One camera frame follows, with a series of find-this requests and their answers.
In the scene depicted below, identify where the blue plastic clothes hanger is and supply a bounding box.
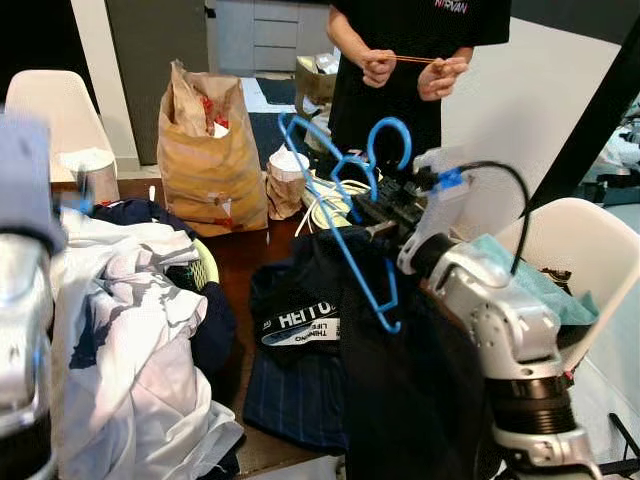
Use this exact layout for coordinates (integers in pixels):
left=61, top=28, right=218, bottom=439
left=277, top=112, right=414, bottom=336

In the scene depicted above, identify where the thin orange band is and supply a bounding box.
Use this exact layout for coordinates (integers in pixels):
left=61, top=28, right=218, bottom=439
left=393, top=54, right=441, bottom=67

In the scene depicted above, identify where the white garment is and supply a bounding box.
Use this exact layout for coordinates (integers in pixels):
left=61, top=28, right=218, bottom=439
left=48, top=208, right=246, bottom=480

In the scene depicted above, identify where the person's left hand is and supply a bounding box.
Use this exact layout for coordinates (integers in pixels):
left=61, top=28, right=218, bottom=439
left=417, top=56, right=471, bottom=102

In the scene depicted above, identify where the person's right hand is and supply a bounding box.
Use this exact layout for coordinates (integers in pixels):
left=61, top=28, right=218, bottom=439
left=358, top=48, right=398, bottom=89

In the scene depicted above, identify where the black shirt white print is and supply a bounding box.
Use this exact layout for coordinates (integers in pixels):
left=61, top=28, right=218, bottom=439
left=248, top=255, right=346, bottom=353

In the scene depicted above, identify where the brown cardboard box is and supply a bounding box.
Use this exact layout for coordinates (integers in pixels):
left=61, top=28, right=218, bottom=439
left=295, top=70, right=341, bottom=119

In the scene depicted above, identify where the grey plastic bag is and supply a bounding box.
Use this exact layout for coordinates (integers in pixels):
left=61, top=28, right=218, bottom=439
left=300, top=50, right=341, bottom=79

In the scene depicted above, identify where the teal cloth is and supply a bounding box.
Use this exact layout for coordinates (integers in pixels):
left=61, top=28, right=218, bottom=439
left=470, top=235, right=601, bottom=328

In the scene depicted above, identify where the plain black garment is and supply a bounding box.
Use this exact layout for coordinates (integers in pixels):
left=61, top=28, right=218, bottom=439
left=335, top=228, right=506, bottom=480

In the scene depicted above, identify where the person in black t-shirt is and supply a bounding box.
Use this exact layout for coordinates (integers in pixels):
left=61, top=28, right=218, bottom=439
left=325, top=0, right=513, bottom=166

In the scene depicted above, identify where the black red patterned garment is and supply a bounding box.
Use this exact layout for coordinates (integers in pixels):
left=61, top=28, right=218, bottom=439
left=548, top=265, right=601, bottom=301

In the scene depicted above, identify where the large brown paper bag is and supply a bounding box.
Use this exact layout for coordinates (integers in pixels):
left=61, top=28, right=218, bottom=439
left=157, top=60, right=269, bottom=238

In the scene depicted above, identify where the white plastic chair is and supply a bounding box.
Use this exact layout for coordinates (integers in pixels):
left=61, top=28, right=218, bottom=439
left=5, top=70, right=118, bottom=186
left=495, top=198, right=640, bottom=373

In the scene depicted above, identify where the yellow-green plastic basket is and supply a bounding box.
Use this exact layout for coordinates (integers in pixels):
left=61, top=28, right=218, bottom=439
left=190, top=240, right=221, bottom=293

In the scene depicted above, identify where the grey drawer cabinet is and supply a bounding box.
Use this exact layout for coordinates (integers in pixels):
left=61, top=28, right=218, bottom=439
left=215, top=0, right=336, bottom=76

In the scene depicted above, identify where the black pillar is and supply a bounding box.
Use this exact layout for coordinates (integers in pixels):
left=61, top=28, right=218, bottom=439
left=528, top=20, right=640, bottom=211

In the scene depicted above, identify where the navy pinstriped garment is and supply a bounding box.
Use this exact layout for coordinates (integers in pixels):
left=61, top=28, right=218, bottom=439
left=243, top=345, right=351, bottom=453

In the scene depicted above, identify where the plain navy garment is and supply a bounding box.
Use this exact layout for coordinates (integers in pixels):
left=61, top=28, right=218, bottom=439
left=85, top=198, right=238, bottom=376

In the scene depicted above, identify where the black clothes rack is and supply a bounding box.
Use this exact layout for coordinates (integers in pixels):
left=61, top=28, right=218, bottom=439
left=600, top=410, right=640, bottom=479

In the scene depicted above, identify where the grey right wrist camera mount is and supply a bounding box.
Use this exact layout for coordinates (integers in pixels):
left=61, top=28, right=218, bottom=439
left=397, top=147, right=471, bottom=276

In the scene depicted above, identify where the white coiled cord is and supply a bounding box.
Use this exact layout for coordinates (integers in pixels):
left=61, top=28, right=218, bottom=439
left=295, top=180, right=373, bottom=238

